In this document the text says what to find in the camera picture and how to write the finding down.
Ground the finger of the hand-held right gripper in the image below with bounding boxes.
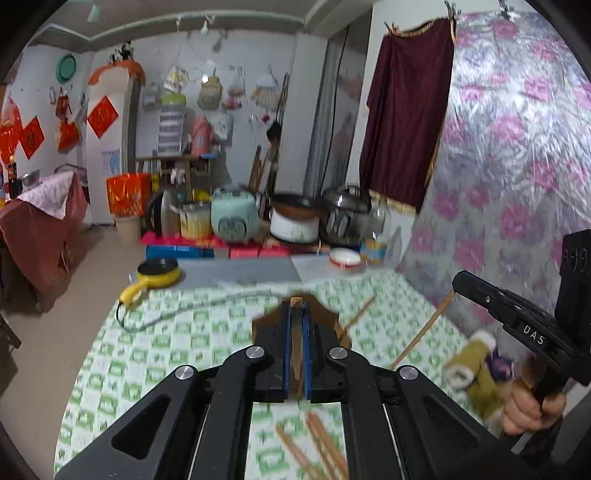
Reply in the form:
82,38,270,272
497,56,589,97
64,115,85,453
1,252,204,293
451,271,558,357

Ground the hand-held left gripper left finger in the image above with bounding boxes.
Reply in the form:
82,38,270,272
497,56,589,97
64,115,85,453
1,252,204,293
54,299,293,480

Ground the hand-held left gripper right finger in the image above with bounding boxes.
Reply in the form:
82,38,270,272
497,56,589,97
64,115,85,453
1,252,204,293
302,299,548,480

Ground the wooden slatted chopstick holder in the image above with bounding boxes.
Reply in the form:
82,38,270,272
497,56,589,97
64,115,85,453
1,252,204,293
252,293,354,352

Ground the person's right hand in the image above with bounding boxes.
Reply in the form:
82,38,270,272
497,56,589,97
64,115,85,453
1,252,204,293
501,355,568,437

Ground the purple cloth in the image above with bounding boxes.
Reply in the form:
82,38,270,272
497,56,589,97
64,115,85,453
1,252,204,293
489,348,516,384

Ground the grey board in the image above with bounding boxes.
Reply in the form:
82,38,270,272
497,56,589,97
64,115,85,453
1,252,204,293
178,257,302,288

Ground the white round box red band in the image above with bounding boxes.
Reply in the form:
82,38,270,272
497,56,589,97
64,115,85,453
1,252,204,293
329,247,362,271

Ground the green checked tablecloth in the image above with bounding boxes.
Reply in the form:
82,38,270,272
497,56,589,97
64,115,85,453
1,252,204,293
53,270,509,480

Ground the white slow cooker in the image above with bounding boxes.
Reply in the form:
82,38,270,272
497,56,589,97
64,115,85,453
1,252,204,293
269,194,322,244

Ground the glass jar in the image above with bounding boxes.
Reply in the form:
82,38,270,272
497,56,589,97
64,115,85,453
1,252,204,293
361,203,394,267

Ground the steel pressure cooker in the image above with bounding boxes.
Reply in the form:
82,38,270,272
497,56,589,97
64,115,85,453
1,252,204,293
322,185,373,247

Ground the mint green rice cooker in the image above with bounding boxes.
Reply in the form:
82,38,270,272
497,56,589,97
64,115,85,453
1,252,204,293
211,186,262,245

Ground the pink floral blanket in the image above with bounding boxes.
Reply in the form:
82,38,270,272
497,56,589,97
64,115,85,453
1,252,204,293
398,11,591,335

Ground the blue crate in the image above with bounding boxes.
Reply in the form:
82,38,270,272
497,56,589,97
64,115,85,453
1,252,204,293
146,244,216,260

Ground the yellow electric frying pan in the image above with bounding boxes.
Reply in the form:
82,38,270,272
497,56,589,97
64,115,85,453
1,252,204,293
119,257,184,305

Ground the cream cooking pot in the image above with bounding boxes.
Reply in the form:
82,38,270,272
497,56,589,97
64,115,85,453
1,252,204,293
180,200,213,241

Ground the steel electric kettle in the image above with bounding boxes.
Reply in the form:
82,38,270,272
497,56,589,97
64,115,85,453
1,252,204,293
147,189,182,239

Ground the beige waste bin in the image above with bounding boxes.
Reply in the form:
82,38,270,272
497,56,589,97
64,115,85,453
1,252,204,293
113,215,142,245

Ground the red gift box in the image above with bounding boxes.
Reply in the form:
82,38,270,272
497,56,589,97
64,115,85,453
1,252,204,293
106,172,153,217

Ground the pink thermos jug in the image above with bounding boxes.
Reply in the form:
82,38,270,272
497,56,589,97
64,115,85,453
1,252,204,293
189,115,214,156

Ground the white refrigerator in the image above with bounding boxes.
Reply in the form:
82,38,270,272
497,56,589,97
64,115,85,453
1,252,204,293
87,69,140,228

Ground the plastic drawer unit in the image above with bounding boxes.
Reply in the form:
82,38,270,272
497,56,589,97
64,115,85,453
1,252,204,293
157,108,186,156

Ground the table with red cloth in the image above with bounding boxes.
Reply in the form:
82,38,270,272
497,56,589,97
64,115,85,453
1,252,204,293
0,171,89,315

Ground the pink floral cloth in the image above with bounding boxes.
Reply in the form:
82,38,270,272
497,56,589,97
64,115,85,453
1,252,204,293
16,171,75,220

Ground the red diamond paper decoration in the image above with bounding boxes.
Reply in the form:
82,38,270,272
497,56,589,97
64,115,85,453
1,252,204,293
87,95,119,139
18,116,46,160

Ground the red hanging bag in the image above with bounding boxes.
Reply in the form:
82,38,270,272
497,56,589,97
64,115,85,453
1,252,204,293
56,95,82,153

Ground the orange cloth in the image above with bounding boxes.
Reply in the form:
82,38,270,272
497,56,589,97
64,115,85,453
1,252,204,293
88,59,147,86

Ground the green plate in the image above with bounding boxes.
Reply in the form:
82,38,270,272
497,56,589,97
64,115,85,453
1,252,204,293
56,53,77,84

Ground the black power cable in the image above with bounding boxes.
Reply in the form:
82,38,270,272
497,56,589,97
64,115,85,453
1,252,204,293
115,285,296,334

